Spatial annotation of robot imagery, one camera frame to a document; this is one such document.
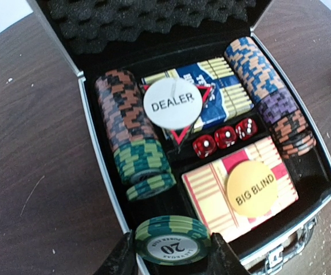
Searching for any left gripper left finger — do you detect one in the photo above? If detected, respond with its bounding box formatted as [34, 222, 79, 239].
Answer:
[93, 231, 139, 275]

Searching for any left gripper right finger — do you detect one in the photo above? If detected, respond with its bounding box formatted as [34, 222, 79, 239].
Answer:
[208, 233, 250, 275]

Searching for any green poker chip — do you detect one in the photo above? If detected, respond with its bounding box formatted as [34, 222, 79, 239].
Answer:
[135, 215, 211, 266]

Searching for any red playing card box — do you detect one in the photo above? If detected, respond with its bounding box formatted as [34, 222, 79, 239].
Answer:
[182, 136, 298, 242]

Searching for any yellow big blind button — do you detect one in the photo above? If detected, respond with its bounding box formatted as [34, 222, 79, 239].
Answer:
[225, 160, 278, 218]

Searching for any red translucent die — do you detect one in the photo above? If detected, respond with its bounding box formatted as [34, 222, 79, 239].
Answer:
[235, 117, 258, 140]
[214, 125, 237, 149]
[192, 135, 216, 159]

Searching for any aluminium poker case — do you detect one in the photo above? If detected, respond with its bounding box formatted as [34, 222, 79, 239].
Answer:
[29, 1, 331, 274]

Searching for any green chip stack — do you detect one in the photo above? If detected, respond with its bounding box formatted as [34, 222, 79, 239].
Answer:
[113, 138, 177, 202]

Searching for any black orange chip stack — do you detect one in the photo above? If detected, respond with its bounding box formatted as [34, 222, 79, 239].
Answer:
[269, 109, 317, 159]

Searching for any purple chip stack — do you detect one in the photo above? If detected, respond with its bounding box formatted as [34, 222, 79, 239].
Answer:
[257, 88, 298, 126]

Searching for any black orange chip row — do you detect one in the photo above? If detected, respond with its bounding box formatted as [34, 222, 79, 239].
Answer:
[94, 69, 157, 151]

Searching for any white dealer button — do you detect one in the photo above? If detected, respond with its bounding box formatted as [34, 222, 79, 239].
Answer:
[143, 78, 203, 130]

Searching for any blue playing card box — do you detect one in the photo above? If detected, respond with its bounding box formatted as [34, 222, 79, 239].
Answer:
[141, 56, 254, 134]

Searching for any blue orange chip stack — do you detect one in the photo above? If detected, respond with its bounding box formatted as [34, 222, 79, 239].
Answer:
[224, 37, 285, 104]

